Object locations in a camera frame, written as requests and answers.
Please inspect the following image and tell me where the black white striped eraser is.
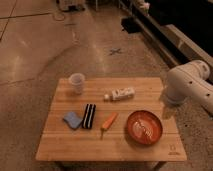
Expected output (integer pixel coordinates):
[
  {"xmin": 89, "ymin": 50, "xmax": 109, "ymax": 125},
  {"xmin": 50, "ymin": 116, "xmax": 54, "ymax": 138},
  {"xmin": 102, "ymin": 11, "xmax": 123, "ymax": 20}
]
[{"xmin": 82, "ymin": 104, "xmax": 96, "ymax": 129}]

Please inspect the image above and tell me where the wooden table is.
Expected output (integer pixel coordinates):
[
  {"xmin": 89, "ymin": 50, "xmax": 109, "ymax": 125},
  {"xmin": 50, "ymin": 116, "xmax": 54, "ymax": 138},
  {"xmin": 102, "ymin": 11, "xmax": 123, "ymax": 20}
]
[{"xmin": 36, "ymin": 77, "xmax": 187, "ymax": 164}]

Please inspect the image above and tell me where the cable on floor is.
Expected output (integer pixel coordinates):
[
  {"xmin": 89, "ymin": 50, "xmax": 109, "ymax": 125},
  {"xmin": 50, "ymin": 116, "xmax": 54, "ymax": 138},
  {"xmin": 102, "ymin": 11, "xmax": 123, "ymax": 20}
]
[{"xmin": 51, "ymin": 3, "xmax": 68, "ymax": 22}]

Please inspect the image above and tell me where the white machine base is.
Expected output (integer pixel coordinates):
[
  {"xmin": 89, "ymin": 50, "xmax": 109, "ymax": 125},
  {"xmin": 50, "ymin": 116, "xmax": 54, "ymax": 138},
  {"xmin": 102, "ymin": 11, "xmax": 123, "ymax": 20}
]
[{"xmin": 56, "ymin": 0, "xmax": 86, "ymax": 11}]

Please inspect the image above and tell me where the blue sponge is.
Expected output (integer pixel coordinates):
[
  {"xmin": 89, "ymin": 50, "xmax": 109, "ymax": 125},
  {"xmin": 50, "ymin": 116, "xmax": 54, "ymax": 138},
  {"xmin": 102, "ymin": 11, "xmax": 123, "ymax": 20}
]
[{"xmin": 63, "ymin": 112, "xmax": 82, "ymax": 129}]

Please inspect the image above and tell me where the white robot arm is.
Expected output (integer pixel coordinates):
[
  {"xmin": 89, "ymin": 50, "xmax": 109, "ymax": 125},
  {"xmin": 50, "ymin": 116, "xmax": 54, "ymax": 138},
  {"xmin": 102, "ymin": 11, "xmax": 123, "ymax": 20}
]
[{"xmin": 163, "ymin": 60, "xmax": 213, "ymax": 115}]

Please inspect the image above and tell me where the orange ceramic bowl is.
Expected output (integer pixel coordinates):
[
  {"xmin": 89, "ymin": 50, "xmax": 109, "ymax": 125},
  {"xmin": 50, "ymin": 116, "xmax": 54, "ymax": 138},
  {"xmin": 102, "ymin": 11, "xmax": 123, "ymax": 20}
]
[{"xmin": 126, "ymin": 110, "xmax": 163, "ymax": 145}]

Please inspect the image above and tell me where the white tube bottle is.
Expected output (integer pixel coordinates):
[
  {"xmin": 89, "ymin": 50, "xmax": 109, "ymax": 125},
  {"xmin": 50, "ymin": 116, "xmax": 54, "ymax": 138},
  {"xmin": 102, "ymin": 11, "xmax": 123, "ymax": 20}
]
[{"xmin": 104, "ymin": 87, "xmax": 135, "ymax": 101}]

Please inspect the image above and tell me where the black box on floor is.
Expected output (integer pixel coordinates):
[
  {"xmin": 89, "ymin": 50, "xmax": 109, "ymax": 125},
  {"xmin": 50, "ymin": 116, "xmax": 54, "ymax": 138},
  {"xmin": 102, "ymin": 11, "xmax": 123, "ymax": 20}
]
[{"xmin": 121, "ymin": 17, "xmax": 141, "ymax": 34}]

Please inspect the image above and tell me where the long metal rail shelf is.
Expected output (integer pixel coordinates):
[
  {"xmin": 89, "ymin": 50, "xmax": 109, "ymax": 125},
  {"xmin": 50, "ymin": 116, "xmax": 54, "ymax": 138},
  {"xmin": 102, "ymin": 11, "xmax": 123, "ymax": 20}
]
[{"xmin": 119, "ymin": 0, "xmax": 213, "ymax": 83}]

